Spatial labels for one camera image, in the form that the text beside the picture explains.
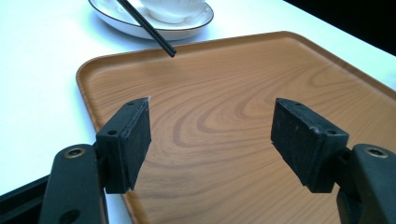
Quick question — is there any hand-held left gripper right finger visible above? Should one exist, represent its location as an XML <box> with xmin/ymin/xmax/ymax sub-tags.
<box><xmin>270</xmin><ymin>97</ymin><xmax>350</xmax><ymax>194</ymax></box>

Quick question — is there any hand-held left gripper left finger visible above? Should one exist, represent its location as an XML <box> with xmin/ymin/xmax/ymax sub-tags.
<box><xmin>95</xmin><ymin>96</ymin><xmax>152</xmax><ymax>195</ymax></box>

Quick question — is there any wood-grain brown tray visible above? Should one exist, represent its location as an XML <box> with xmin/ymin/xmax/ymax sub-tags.
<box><xmin>76</xmin><ymin>30</ymin><xmax>396</xmax><ymax>224</ymax></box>

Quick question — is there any black chopstick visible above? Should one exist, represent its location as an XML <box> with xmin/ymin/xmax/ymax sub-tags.
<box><xmin>116</xmin><ymin>0</ymin><xmax>177</xmax><ymax>59</ymax></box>

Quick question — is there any white plate with dark rim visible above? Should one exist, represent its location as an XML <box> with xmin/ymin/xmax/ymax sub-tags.
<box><xmin>88</xmin><ymin>0</ymin><xmax>215</xmax><ymax>41</ymax></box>

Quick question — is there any white bowl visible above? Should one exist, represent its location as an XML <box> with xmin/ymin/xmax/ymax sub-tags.
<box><xmin>138</xmin><ymin>0</ymin><xmax>206</xmax><ymax>25</ymax></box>

